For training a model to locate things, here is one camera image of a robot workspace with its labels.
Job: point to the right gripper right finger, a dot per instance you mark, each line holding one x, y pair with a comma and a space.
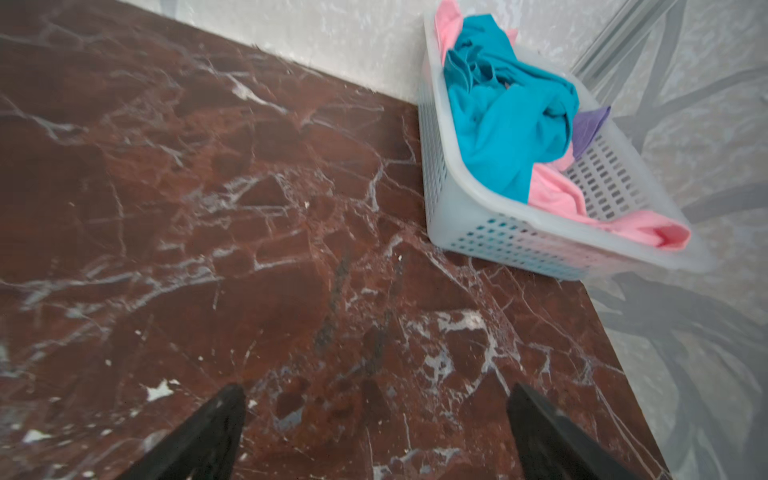
551, 446

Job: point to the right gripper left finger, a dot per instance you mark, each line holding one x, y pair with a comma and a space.
204, 446

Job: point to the white plastic laundry basket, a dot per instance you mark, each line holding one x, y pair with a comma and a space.
465, 217

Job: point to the purple t-shirt in basket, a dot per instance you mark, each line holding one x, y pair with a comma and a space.
586, 127

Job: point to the teal t-shirt in basket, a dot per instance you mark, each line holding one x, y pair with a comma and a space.
508, 115

